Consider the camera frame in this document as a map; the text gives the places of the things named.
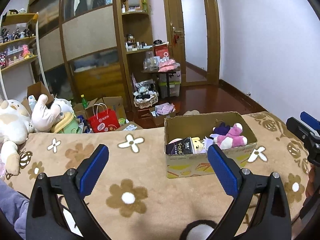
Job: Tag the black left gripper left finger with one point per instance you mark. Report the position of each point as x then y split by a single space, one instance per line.
45 219

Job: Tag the purple haired plush doll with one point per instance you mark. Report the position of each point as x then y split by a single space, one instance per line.
223 129

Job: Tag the yellow plush coin pouch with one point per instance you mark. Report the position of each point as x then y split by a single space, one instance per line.
197 145

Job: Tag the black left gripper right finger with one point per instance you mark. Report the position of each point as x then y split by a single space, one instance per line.
271 218

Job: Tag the lace trimmed basket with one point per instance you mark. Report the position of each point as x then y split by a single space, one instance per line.
145 94

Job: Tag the person right hand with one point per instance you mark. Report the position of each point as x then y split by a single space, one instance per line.
310 188

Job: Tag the white long ear plush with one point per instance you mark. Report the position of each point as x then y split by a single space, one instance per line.
44 118

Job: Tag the green yellow plush toy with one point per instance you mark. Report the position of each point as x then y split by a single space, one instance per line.
68 125

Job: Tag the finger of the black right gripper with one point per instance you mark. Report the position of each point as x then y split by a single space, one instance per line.
303 133
310 121

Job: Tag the beige flower blanket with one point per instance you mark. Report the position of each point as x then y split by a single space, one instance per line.
136 198

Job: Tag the white yellow display shelf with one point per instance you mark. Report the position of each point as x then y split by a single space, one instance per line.
20 43

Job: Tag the wooden door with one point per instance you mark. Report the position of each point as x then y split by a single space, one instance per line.
193 30

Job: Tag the black tissue pack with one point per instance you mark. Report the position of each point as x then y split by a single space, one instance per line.
182 147

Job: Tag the pink cloth bundle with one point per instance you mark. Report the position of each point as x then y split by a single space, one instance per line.
167 66

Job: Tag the clear plastic storage bin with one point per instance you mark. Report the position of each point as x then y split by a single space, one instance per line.
174 89

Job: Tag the red paper shopping bag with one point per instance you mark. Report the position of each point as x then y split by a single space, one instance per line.
103 119

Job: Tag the white brown plush bear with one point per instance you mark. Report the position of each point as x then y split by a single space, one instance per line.
15 128

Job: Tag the purple trouser leg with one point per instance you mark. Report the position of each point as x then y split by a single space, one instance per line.
15 208

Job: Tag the open brown cardboard box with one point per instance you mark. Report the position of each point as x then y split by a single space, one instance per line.
114 103

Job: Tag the pink bear plush toy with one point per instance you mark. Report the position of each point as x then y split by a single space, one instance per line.
232 139

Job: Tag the green glass bottle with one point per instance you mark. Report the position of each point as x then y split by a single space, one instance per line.
84 101

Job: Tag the red bag on table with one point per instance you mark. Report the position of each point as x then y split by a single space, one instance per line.
161 50

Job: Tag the wooden wardrobe cabinet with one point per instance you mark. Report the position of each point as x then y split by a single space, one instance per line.
91 48

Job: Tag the pink swirl roll squishy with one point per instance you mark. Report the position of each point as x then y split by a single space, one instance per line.
174 140

